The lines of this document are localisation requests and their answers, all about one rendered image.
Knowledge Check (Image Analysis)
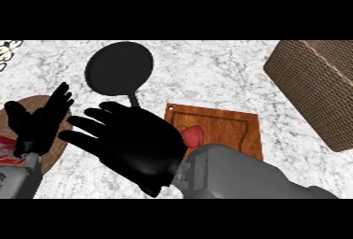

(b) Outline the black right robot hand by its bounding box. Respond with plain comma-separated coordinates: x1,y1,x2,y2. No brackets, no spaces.
56,101,189,199

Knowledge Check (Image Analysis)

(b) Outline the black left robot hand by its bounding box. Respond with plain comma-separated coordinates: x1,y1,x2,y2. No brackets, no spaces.
3,81,75,159

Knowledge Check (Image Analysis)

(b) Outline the round brown wooden board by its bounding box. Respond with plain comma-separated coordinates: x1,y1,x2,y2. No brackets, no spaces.
0,94,74,176

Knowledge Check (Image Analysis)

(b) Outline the brown wooden cutting board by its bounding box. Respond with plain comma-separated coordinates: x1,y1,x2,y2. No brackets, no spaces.
162,103,264,162

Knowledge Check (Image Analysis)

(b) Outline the brown wicker basket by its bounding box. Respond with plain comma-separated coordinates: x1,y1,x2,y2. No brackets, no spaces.
261,40,353,153

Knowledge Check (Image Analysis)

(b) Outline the red and white can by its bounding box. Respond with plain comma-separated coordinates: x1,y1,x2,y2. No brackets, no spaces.
0,135,28,166

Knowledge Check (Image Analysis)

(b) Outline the black frying pan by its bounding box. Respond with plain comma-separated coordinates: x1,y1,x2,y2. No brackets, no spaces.
84,41,155,108

